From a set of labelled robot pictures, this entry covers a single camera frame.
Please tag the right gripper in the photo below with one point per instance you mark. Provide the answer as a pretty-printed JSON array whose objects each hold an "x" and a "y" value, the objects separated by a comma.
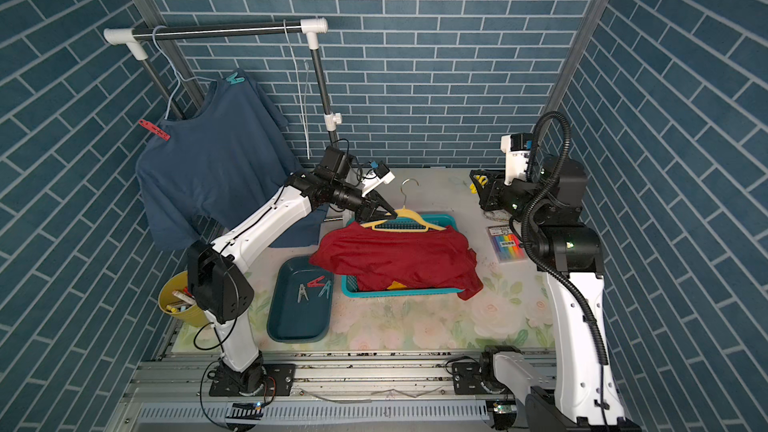
[{"x": 492, "y": 189}]

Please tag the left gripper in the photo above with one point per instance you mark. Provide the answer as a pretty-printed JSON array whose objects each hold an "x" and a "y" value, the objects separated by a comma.
[{"x": 367, "y": 207}]

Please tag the yellow clothespin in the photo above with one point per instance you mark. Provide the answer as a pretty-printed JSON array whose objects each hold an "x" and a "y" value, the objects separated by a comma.
[{"x": 478, "y": 182}]

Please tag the yellow plastic hanger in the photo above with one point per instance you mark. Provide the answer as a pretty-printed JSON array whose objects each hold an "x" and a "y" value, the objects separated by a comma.
[{"x": 406, "y": 221}]

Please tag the red t-shirt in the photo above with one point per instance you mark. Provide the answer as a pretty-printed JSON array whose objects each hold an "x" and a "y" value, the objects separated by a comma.
[{"x": 431, "y": 259}]

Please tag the red clothespin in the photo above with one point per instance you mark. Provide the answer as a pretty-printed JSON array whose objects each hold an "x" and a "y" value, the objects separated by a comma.
[
  {"x": 317, "y": 282},
  {"x": 154, "y": 129}
]

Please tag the grey clothespin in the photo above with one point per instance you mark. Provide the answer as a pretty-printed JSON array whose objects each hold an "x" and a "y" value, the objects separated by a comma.
[{"x": 302, "y": 294}]

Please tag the yellow t-shirt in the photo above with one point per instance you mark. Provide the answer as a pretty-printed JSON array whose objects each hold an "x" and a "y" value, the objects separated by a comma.
[{"x": 397, "y": 286}]

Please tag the white wire hanger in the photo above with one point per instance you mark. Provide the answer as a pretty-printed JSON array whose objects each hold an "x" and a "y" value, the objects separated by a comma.
[{"x": 300, "y": 93}]

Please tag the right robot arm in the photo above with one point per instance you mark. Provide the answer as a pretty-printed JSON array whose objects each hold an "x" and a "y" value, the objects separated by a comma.
[{"x": 542, "y": 188}]

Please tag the teal plastic basket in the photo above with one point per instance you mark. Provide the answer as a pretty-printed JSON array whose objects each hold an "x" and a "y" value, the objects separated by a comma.
[{"x": 350, "y": 288}]

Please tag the rainbow marker pack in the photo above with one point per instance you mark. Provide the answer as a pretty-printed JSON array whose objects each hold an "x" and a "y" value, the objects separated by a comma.
[{"x": 506, "y": 245}]

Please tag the dark teal tray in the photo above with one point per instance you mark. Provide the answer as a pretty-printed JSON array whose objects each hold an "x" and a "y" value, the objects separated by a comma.
[{"x": 301, "y": 305}]

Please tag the blue grey t-shirt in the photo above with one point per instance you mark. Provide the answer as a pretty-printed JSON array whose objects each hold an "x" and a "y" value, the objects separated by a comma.
[{"x": 222, "y": 164}]

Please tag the yellow bowl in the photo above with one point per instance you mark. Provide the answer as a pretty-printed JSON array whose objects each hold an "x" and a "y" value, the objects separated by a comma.
[{"x": 176, "y": 300}]

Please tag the red clothespin on blue shirt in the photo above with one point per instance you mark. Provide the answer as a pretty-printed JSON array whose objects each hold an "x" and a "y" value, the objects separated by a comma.
[{"x": 154, "y": 129}]

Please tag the metal clothes rack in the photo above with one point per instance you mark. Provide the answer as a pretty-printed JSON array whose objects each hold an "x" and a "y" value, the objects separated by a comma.
[{"x": 310, "y": 28}]

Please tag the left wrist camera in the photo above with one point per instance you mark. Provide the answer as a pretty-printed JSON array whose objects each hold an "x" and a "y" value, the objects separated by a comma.
[{"x": 378, "y": 174}]

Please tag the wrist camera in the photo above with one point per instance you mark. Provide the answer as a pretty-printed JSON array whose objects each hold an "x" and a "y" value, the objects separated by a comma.
[
  {"x": 378, "y": 174},
  {"x": 516, "y": 148}
]

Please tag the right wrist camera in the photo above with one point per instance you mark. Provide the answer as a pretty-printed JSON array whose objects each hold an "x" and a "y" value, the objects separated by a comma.
[{"x": 516, "y": 148}]

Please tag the light blue wire hanger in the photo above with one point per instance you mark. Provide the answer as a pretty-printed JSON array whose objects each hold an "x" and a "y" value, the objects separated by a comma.
[{"x": 178, "y": 79}]

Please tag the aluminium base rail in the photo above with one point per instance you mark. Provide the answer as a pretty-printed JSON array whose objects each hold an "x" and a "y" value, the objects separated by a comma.
[{"x": 325, "y": 391}]

